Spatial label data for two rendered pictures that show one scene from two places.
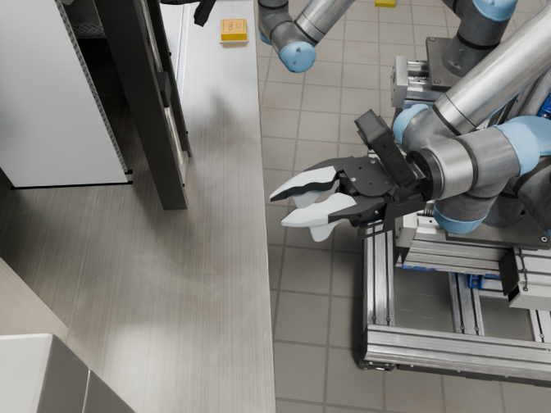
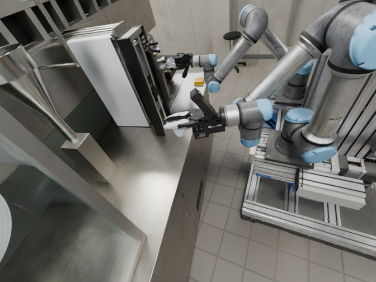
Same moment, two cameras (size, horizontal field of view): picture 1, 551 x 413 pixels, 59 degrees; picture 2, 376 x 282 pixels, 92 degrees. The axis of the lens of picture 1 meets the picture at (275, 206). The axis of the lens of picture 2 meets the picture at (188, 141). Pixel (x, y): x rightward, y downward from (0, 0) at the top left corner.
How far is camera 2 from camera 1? 31 cm
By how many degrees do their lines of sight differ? 19
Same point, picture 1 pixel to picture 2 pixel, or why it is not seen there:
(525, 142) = (264, 104)
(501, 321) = (308, 210)
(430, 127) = not seen: hidden behind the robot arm
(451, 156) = (230, 108)
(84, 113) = (133, 100)
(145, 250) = (147, 147)
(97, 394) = not seen: outside the picture
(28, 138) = (119, 108)
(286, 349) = (214, 205)
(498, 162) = (250, 112)
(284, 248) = (220, 167)
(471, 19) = not seen: hidden behind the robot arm
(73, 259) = (126, 147)
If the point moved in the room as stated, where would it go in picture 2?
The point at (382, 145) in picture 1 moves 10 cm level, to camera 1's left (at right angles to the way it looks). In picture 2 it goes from (196, 99) to (167, 99)
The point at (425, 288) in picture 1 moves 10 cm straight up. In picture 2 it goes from (273, 189) to (276, 183)
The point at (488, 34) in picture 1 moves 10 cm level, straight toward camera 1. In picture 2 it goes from (299, 80) to (291, 88)
